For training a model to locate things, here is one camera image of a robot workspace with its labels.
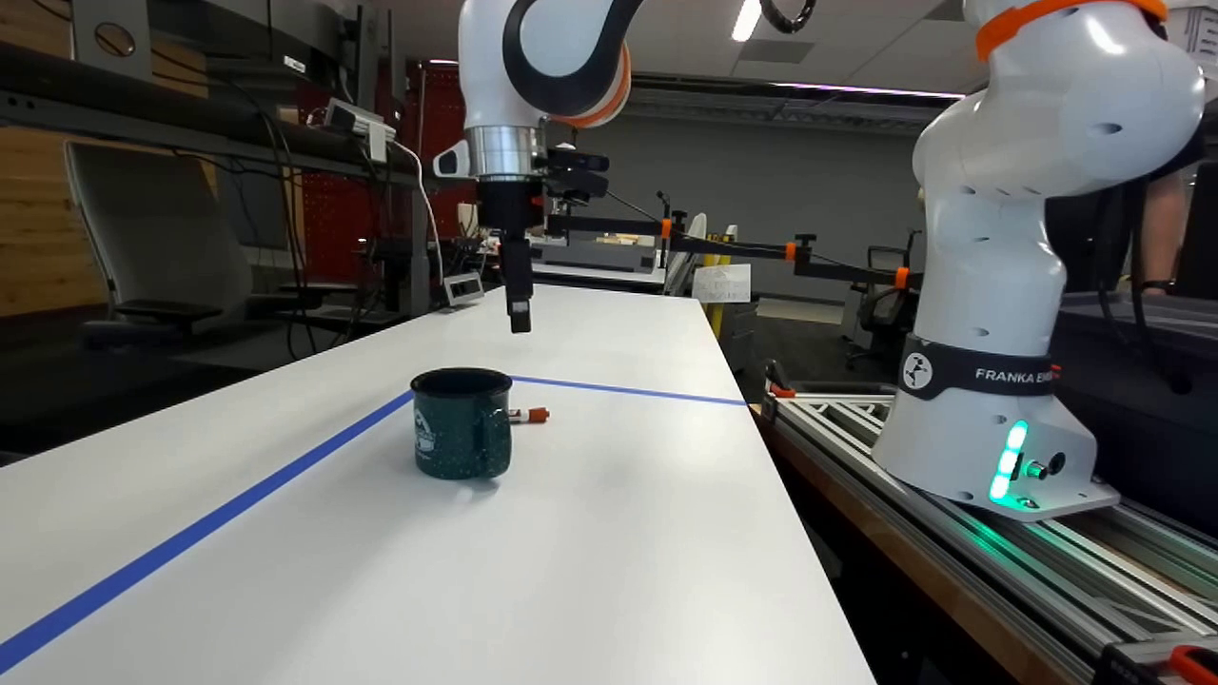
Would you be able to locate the white power adapter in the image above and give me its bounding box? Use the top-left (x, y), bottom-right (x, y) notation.
top-left (323, 97), bottom-right (398, 164)

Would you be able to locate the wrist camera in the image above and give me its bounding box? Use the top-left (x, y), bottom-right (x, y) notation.
top-left (546, 145), bottom-right (611, 206)

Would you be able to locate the red pegboard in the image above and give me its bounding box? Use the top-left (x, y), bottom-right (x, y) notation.
top-left (298, 61), bottom-right (479, 284)

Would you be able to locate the dark green speckled mug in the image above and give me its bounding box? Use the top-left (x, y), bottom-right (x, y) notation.
top-left (410, 367), bottom-right (516, 481)

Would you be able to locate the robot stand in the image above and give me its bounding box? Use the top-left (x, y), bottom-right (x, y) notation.
top-left (750, 379), bottom-right (1218, 685)

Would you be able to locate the long blue tape strip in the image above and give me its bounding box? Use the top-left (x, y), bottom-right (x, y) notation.
top-left (0, 391), bottom-right (417, 675)

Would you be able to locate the person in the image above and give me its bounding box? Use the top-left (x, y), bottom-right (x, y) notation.
top-left (1135, 128), bottom-right (1218, 298)

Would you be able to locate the short blue tape strip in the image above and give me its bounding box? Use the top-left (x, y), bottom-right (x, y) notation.
top-left (510, 374), bottom-right (749, 408)

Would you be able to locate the white cable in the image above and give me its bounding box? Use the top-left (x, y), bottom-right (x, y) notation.
top-left (388, 140), bottom-right (446, 279)

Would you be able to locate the black office chair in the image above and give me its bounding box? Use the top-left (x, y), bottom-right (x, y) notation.
top-left (841, 244), bottom-right (922, 370)

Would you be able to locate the white paper sign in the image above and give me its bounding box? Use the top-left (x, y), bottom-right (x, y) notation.
top-left (691, 264), bottom-right (754, 304)

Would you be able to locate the black shelf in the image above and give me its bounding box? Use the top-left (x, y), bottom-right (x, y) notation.
top-left (0, 42), bottom-right (422, 188)

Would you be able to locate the orange clamp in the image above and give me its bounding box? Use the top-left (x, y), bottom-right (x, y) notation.
top-left (1167, 644), bottom-right (1218, 685)

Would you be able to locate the grey office chair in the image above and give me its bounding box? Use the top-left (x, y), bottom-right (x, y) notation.
top-left (64, 139), bottom-right (255, 349)

